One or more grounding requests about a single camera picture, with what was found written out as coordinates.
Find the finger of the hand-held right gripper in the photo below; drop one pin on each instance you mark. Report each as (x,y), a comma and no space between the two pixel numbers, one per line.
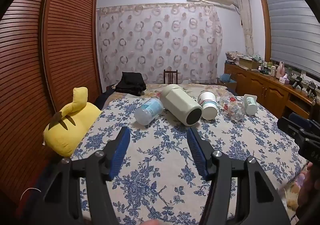
(303,120)
(287,126)

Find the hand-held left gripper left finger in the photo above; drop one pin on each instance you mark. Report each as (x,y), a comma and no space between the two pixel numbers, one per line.
(122,150)

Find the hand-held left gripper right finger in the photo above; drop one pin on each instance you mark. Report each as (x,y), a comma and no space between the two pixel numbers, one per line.
(197,155)

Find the small white green-label cup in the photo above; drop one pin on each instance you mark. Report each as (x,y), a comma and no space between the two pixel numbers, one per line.
(250,105)

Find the white striped paper cup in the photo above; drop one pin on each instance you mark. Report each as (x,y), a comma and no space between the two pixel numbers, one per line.
(209,108)

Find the clear red-printed glass cup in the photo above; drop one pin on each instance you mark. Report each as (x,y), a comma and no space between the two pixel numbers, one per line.
(233,109)

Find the person's right hand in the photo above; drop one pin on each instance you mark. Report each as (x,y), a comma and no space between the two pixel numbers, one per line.
(312,187)

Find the black desk gadget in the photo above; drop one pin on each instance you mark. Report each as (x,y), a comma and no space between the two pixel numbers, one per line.
(303,85)

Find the blue floral bed blanket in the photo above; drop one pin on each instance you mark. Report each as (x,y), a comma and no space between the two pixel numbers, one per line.
(160,145)

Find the pink tissue box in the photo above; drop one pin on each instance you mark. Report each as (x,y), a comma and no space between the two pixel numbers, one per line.
(284,80)

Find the clear blue-label bottle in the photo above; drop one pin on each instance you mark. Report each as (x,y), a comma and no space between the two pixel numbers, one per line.
(147,113)

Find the wooden sideboard cabinet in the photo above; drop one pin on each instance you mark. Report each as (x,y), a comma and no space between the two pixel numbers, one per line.
(260,90)

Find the pink bottle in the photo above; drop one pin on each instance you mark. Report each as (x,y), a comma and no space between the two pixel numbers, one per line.
(280,70)

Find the yellow plush toy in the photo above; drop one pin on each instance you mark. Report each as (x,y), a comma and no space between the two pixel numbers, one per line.
(72,125)

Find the cream thermos jug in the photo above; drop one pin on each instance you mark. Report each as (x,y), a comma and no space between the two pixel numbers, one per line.
(178,102)

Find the dark blue cloth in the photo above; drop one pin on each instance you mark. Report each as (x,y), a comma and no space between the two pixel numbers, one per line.
(106,95)

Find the row of small bottles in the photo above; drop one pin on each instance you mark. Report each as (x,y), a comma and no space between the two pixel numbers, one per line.
(268,68)

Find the black bag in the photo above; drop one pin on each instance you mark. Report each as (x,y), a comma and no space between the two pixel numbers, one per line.
(130,83)

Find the cardboard box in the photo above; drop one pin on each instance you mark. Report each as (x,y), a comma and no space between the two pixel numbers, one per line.
(248,63)

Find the blue plastic bag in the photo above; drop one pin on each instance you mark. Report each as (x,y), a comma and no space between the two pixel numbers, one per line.
(226,79)

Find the dark wooden chair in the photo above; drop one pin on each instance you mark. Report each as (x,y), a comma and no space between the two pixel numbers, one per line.
(170,77)

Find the patterned cloth pile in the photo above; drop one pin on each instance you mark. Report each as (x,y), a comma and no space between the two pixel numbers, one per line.
(233,55)

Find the grey window blind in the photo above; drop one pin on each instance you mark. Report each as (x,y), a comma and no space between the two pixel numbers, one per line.
(292,27)

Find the circle-patterned curtain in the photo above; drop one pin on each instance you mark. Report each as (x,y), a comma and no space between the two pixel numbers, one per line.
(155,45)

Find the wooden louvred wardrobe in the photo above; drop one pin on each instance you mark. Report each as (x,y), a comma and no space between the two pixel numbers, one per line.
(50,65)

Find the beige tied curtain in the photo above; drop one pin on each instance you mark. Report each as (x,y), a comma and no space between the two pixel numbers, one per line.
(246,20)

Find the wooden window frame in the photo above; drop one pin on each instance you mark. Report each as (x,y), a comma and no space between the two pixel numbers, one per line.
(265,25)

